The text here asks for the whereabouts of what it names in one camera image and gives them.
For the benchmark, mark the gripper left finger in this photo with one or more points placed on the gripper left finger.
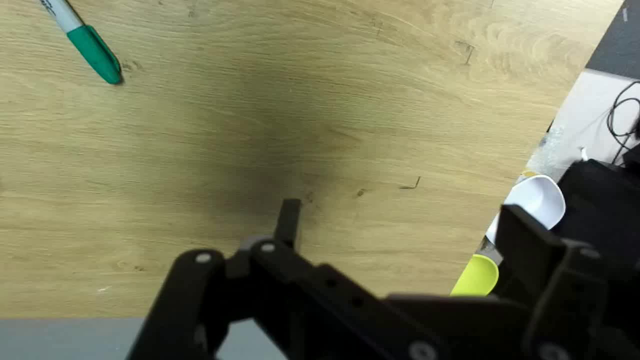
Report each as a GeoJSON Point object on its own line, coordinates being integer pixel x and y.
{"type": "Point", "coordinates": [280, 280]}

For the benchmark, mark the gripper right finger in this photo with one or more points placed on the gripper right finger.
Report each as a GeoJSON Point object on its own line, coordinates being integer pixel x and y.
{"type": "Point", "coordinates": [555, 280]}

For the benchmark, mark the green capped marker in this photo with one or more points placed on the green capped marker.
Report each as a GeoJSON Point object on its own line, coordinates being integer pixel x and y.
{"type": "Point", "coordinates": [85, 42]}

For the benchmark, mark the yellow-green cup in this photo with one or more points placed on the yellow-green cup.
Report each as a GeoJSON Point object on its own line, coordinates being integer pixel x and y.
{"type": "Point", "coordinates": [477, 277]}

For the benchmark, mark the white cup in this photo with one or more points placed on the white cup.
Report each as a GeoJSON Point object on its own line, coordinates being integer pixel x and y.
{"type": "Point", "coordinates": [537, 200]}

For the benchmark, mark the black bag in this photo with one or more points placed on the black bag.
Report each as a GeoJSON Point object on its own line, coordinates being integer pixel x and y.
{"type": "Point", "coordinates": [605, 200]}

